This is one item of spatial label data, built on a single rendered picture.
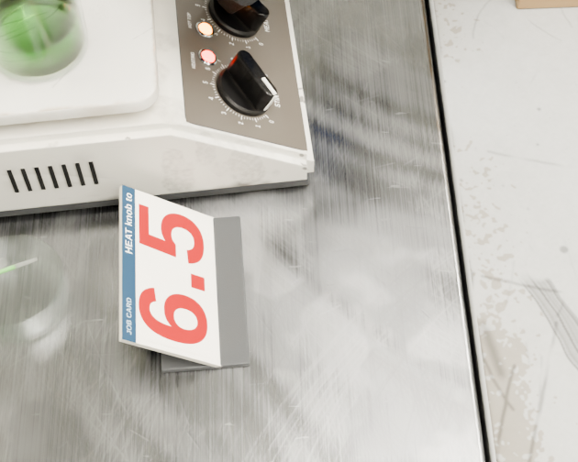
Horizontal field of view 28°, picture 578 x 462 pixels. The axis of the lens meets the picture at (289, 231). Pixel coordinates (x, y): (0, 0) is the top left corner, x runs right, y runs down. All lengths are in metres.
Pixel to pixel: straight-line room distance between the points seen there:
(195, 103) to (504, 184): 0.18
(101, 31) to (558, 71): 0.27
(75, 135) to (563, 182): 0.27
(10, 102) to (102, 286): 0.11
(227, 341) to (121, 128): 0.12
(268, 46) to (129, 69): 0.10
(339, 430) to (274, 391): 0.04
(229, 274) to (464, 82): 0.19
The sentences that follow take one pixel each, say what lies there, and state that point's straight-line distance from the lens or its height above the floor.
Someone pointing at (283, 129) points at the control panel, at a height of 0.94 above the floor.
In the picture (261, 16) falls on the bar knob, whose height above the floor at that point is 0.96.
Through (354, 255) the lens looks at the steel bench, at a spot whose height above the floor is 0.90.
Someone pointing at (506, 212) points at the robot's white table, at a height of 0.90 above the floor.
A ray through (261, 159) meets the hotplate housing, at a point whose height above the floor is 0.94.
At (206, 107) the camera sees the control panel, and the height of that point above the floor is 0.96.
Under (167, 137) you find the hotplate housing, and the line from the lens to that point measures 0.59.
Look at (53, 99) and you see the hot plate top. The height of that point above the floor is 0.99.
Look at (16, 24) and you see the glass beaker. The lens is 0.56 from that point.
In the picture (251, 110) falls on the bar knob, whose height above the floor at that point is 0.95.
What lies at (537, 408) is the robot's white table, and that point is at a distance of 0.59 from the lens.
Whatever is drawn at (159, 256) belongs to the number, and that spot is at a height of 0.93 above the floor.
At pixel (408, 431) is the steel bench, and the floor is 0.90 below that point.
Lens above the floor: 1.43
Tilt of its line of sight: 58 degrees down
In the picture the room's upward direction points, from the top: 2 degrees counter-clockwise
